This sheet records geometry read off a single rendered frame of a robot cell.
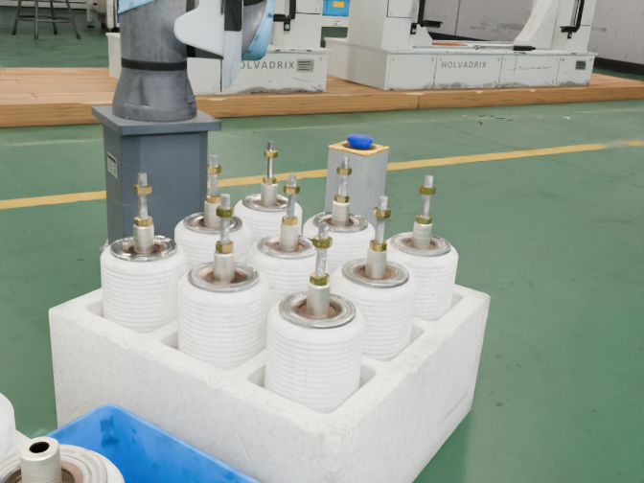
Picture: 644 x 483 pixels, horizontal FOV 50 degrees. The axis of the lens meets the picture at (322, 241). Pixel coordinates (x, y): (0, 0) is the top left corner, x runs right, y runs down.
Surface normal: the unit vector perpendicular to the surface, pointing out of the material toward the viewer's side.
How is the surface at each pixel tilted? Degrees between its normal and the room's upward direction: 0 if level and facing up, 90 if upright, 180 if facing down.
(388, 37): 90
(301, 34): 90
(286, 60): 90
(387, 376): 0
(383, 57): 90
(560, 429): 0
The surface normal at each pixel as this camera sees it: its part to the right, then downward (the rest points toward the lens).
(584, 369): 0.07, -0.93
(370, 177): 0.84, 0.25
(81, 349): -0.54, 0.26
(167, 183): 0.53, 0.33
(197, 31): 0.11, 0.27
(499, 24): -0.85, 0.13
